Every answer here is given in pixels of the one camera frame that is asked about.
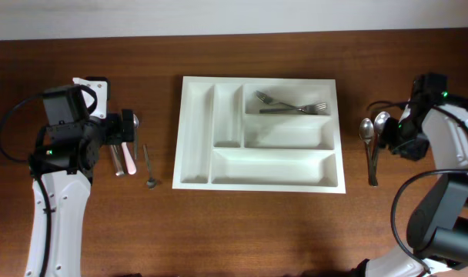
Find steel tongs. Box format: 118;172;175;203
109;145;125;176

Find steel tablespoon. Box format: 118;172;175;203
359;118;378;187
370;112;390;187

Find pink plastic knife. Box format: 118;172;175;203
121;142;137;175

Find steel fork straight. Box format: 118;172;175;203
259;102;328;115

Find steel fork angled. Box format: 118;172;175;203
254;90;319;115

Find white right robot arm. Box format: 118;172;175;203
350;72;468;277

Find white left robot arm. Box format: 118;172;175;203
25;78;135;276

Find small steel teaspoon upper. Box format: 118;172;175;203
133;114;139;160

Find small steel teaspoon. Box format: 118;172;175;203
133;114;139;160
142;145;157;189

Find small steel teaspoon lower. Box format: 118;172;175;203
142;145;157;189

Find white cutlery tray organizer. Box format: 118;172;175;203
172;76;346;194

